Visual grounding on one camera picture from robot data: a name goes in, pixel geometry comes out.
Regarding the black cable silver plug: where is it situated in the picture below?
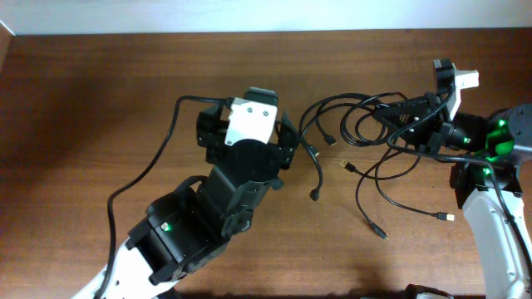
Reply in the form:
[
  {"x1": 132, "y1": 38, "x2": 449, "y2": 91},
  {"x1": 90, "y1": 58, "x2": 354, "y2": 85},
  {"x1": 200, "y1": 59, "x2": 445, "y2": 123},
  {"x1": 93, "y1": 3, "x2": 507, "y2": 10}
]
[{"x1": 300, "y1": 91, "x2": 407, "y2": 147}]

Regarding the thin black USB cable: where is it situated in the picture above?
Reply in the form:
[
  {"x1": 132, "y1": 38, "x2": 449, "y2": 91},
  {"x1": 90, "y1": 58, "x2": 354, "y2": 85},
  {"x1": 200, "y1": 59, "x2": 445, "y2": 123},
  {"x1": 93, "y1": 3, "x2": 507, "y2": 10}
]
[{"x1": 339, "y1": 140, "x2": 456, "y2": 241}]

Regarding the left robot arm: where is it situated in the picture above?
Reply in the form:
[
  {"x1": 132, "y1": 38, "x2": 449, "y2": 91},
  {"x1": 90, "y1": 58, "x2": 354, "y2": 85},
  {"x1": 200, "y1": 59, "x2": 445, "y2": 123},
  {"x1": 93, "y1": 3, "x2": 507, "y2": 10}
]
[{"x1": 75, "y1": 105, "x2": 299, "y2": 298}]

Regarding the camera cable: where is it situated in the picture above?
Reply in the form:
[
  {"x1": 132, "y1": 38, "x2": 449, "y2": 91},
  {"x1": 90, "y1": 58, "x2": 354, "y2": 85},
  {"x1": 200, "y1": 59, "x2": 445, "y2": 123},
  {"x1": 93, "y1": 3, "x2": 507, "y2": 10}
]
[
  {"x1": 93, "y1": 95, "x2": 229, "y2": 299},
  {"x1": 386, "y1": 89, "x2": 532, "y2": 287}
]

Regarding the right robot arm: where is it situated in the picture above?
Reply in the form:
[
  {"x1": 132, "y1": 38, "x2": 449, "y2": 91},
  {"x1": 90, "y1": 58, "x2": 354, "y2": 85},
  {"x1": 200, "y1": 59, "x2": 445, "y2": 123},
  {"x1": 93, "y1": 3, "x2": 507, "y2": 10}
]
[{"x1": 374, "y1": 91, "x2": 531, "y2": 298}]

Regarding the left camera cable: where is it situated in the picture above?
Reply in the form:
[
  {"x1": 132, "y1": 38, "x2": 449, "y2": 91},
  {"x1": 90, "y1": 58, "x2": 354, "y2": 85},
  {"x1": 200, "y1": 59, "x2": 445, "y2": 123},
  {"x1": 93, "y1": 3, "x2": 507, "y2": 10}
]
[{"x1": 93, "y1": 95, "x2": 229, "y2": 299}]

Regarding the right camera cable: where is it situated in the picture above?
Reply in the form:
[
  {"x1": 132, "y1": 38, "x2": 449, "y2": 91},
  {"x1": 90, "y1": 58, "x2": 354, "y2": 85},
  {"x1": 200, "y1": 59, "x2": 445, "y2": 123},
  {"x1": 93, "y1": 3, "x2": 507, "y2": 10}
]
[{"x1": 386, "y1": 89, "x2": 532, "y2": 287}]

